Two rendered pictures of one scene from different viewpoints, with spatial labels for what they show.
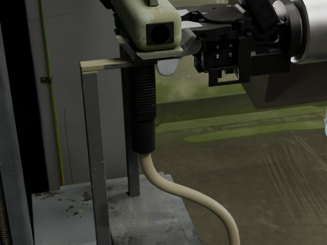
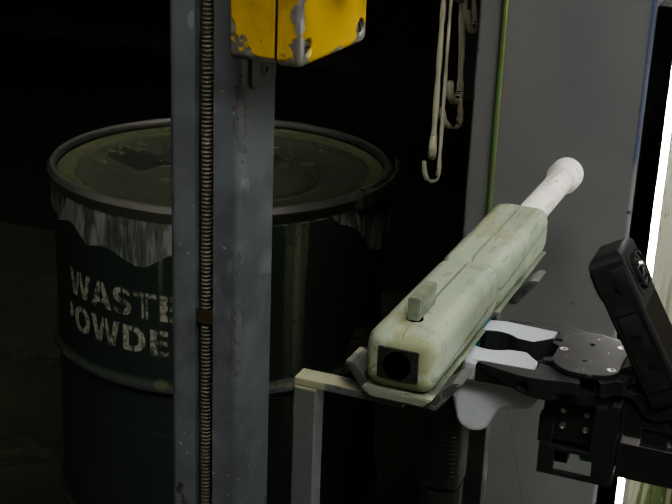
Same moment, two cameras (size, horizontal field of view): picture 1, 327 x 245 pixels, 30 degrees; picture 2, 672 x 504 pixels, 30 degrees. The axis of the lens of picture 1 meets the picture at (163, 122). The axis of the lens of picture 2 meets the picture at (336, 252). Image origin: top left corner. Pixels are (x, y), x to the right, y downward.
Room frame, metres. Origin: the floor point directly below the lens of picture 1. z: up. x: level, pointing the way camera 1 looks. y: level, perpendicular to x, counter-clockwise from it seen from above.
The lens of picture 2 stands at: (-0.05, -0.36, 1.46)
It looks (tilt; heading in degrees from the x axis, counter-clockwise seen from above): 20 degrees down; 34
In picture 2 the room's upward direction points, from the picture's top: 2 degrees clockwise
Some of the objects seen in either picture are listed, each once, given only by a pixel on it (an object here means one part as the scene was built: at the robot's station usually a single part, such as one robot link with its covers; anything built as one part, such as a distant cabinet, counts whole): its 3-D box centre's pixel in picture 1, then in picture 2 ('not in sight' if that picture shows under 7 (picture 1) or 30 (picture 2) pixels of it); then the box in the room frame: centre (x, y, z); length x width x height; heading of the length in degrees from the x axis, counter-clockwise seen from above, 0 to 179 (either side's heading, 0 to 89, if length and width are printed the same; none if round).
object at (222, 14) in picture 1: (242, 39); (628, 410); (0.72, -0.10, 1.07); 0.12 x 0.08 x 0.09; 102
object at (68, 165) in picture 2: not in sight; (222, 169); (1.51, 0.92, 0.86); 0.54 x 0.54 x 0.01
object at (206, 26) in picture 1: (202, 29); (540, 374); (0.68, -0.05, 1.09); 0.09 x 0.05 x 0.02; 110
